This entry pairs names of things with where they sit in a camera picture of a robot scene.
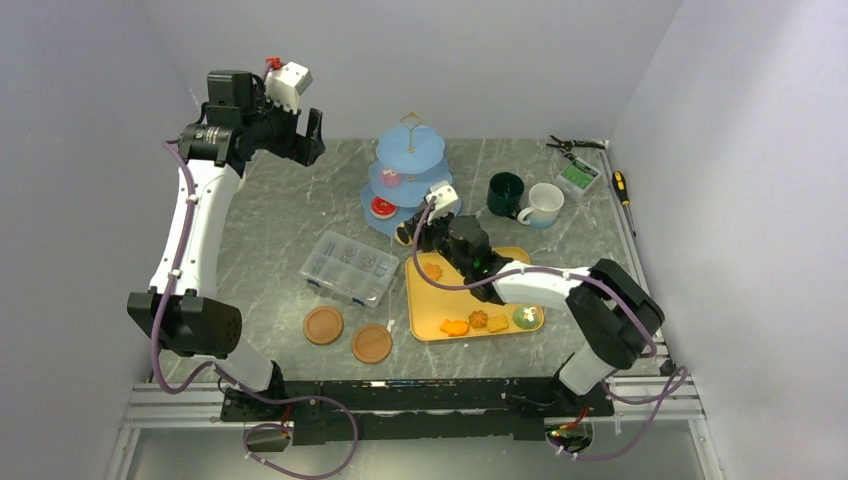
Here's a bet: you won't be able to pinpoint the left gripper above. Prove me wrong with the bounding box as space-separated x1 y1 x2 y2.
243 85 325 166

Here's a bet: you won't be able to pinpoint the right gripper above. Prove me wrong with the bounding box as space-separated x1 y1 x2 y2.
405 205 471 277

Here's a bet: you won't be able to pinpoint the flower shaped orange cookie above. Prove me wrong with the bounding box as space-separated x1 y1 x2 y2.
422 263 443 282

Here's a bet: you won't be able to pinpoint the yellow cupcake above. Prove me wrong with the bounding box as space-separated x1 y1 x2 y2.
395 229 411 245

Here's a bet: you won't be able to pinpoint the blue three-tier cake stand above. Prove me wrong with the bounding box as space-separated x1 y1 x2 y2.
360 112 453 237

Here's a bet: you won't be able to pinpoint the red donut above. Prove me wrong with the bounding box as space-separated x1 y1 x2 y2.
370 196 398 220

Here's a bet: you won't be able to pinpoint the purple cupcake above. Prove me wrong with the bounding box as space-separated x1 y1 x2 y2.
379 168 404 188

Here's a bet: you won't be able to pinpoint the green cupcake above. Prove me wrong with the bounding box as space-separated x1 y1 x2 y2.
512 304 544 330

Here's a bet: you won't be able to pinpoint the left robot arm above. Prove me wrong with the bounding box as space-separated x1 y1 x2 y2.
127 59 325 420

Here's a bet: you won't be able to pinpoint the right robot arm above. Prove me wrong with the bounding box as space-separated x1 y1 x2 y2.
395 212 665 415

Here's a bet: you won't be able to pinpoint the dark green mug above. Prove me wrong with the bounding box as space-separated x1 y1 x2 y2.
486 172 525 219

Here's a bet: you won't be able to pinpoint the yellow serving tray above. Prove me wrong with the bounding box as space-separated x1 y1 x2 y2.
404 259 545 342

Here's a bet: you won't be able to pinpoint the square yellow cracker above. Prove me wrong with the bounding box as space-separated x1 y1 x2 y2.
486 315 510 333

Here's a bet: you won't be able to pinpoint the white mug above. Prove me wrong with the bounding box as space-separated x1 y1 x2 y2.
516 183 565 229

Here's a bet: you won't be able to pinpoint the clear plastic screw box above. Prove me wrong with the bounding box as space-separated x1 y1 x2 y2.
300 231 400 307

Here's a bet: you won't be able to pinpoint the green label plastic box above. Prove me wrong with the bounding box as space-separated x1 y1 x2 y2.
554 154 603 201

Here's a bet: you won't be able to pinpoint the brown round coaster right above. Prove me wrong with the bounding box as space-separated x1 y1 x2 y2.
351 324 393 364

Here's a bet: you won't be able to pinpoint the brown round coaster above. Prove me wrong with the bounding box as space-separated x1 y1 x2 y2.
303 306 344 345
351 324 393 364

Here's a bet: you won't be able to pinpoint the black pliers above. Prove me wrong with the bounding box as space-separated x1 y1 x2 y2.
545 135 607 155

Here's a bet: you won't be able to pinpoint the brown round coaster left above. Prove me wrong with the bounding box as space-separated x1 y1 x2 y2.
303 306 344 345

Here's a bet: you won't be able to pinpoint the yellow black screwdriver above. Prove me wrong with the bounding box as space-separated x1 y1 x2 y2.
612 170 637 238

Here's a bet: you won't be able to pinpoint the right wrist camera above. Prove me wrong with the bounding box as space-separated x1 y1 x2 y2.
425 181 460 218

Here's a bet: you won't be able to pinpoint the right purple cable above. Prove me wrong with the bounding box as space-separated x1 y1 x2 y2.
410 198 690 464

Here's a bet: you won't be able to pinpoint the purple cable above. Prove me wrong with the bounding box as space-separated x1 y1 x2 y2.
148 62 360 479
410 198 690 464

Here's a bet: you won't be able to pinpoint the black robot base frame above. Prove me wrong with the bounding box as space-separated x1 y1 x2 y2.
220 377 614 446

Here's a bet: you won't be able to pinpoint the aluminium rail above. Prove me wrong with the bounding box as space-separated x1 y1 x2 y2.
124 377 706 428

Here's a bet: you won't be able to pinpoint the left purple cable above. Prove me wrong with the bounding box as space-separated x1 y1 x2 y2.
148 62 360 479

